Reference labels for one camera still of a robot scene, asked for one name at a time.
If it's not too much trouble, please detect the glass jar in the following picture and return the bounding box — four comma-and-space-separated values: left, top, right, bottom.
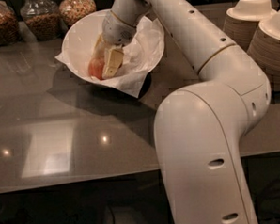
20, 0, 61, 40
59, 0, 96, 27
0, 1, 21, 46

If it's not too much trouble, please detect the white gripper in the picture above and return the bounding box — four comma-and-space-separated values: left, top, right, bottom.
92, 10, 137, 79

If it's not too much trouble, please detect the white bowl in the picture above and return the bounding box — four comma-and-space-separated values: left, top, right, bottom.
58, 7, 166, 87

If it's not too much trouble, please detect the red apple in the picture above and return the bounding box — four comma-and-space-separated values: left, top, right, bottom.
87, 57, 104, 80

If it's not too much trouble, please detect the glass jar far left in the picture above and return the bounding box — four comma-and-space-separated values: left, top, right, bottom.
0, 1, 21, 46

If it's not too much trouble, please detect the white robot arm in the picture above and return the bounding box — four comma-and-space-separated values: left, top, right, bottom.
101, 0, 271, 224

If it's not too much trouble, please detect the back stack of paper bowls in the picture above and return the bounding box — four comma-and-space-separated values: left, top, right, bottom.
223, 0, 276, 51

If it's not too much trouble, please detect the white paper liner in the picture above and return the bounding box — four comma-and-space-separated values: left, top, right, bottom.
53, 18, 168, 104

